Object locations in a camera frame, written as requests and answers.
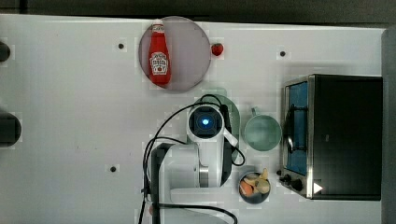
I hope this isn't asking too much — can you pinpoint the pale green plastic strainer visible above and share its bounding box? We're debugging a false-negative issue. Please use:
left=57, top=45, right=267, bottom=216
left=193, top=93, right=243, bottom=147

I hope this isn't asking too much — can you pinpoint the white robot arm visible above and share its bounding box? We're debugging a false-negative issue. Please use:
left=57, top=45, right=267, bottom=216
left=148, top=103, right=238, bottom=224

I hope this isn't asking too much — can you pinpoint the red ketchup bottle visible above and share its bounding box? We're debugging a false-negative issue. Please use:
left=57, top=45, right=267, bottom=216
left=148, top=19, right=171, bottom=85

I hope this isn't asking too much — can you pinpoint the round grey plate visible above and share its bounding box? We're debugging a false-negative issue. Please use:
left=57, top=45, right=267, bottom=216
left=156, top=16, right=211, bottom=91

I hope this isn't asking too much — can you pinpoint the red toy strawberry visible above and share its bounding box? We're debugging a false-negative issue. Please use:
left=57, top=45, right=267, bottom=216
left=211, top=43, right=224, bottom=56

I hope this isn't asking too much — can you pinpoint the pale green mug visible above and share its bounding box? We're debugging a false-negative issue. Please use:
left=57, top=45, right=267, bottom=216
left=243, top=107, right=282, bottom=151

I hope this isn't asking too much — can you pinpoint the dark bowl with toy food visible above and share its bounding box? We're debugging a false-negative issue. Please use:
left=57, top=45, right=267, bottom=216
left=238, top=168, right=271, bottom=204

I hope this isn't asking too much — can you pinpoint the black steel toaster oven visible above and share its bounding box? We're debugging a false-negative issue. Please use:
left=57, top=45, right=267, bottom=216
left=277, top=74, right=383, bottom=201

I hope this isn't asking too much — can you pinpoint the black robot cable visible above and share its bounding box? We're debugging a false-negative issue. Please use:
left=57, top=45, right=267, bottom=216
left=137, top=93, right=247, bottom=224

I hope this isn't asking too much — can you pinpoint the black cylinder post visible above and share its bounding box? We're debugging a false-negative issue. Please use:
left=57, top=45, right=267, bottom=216
left=0, top=112, right=21, bottom=147

